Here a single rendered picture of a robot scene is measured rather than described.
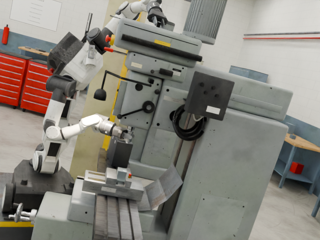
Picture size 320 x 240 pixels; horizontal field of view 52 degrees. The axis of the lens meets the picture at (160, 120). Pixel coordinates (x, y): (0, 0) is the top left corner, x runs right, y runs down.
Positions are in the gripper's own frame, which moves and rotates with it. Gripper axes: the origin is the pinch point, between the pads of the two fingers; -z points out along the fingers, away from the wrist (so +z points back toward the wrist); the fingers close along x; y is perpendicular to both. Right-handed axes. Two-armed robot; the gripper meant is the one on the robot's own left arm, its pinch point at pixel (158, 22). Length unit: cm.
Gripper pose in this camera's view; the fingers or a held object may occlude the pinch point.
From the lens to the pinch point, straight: 195.2
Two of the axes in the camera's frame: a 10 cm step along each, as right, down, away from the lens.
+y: 4.2, -6.7, -6.1
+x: -8.9, -1.7, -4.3
